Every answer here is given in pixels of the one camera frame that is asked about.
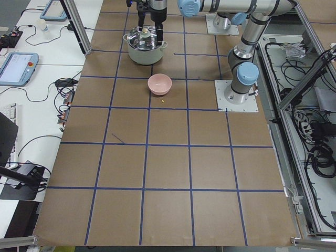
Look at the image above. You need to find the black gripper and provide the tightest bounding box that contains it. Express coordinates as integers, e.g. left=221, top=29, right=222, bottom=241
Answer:
left=150, top=9, right=167, bottom=45
left=136, top=0, right=151, bottom=28

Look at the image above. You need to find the glass pot lid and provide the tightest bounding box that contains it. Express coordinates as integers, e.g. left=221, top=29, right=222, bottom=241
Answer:
left=127, top=25, right=158, bottom=51

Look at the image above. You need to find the pink bowl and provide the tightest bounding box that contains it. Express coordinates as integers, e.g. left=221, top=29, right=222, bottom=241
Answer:
left=148, top=73, right=172, bottom=96

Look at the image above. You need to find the far blue teach pendant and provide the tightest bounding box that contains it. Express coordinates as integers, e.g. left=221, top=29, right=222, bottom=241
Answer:
left=40, top=0, right=67, bottom=22

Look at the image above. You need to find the blue teach pendant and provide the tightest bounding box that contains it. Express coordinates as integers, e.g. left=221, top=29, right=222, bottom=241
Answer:
left=0, top=52, right=39, bottom=87
left=40, top=0, right=67, bottom=22

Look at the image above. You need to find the white plastic cup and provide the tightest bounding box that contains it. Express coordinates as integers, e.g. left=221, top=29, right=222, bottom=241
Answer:
left=38, top=19, right=49, bottom=33

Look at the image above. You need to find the black power adapter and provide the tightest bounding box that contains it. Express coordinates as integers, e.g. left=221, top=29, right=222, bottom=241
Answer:
left=55, top=78, right=78, bottom=88

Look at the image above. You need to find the near blue teach pendant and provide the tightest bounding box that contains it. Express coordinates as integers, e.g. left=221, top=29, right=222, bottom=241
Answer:
left=0, top=52, right=39, bottom=87

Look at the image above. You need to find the white keyboard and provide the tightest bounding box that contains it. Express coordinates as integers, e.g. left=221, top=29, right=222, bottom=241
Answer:
left=1, top=102, right=18, bottom=125

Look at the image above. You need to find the aluminium frame post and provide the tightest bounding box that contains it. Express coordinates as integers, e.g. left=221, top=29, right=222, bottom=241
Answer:
left=60, top=0, right=92, bottom=56

